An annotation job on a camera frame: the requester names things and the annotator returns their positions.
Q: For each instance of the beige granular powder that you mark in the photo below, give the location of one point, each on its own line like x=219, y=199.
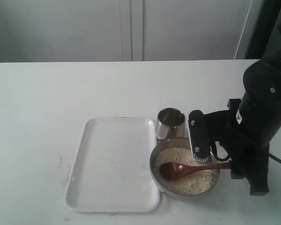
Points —
x=192, y=184

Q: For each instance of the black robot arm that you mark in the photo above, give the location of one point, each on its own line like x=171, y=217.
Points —
x=248, y=125

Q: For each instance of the dark vertical post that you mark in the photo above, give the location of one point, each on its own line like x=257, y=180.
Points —
x=263, y=28

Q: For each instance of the small steel cup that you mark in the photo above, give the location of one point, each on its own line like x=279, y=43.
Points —
x=170, y=123

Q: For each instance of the steel bowl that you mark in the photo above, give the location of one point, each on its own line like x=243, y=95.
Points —
x=179, y=143

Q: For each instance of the white rectangular plastic tray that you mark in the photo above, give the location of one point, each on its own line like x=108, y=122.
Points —
x=110, y=171

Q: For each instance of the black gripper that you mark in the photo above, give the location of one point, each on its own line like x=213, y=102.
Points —
x=249, y=159

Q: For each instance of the brown wooden spoon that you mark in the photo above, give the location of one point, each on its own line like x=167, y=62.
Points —
x=174, y=171

